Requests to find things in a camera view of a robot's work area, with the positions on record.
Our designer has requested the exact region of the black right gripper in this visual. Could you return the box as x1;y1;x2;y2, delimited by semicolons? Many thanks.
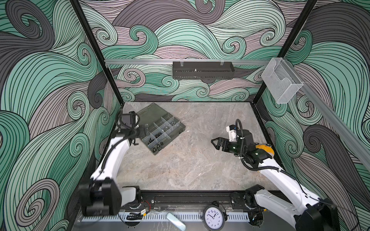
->
210;138;245;157

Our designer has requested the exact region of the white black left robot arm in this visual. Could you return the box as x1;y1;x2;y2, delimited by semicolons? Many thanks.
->
79;111;145;217

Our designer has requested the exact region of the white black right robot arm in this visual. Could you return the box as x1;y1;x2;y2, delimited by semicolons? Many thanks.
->
211;119;340;231

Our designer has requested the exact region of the grey compartment organizer box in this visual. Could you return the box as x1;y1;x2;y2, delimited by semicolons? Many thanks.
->
137;103;186;155

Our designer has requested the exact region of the yellow frog plush toy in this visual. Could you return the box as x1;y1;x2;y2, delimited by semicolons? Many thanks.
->
256;144;275;157

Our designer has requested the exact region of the white round clock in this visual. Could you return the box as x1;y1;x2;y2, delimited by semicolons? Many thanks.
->
202;205;225;231

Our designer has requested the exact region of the white oblong remote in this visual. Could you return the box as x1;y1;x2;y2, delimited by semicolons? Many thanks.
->
166;213;187;231

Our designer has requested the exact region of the black wall tray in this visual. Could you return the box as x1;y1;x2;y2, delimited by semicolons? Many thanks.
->
172;61;235;80

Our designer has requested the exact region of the aluminium rail bar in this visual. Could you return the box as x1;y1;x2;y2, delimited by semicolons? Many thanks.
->
104;59;271;67

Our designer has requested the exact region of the clear plastic wall holder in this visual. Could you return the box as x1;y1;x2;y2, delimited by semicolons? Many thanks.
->
261;58;303;104

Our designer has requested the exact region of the white perforated cable duct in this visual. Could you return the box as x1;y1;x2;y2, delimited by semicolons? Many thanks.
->
82;212;250;222

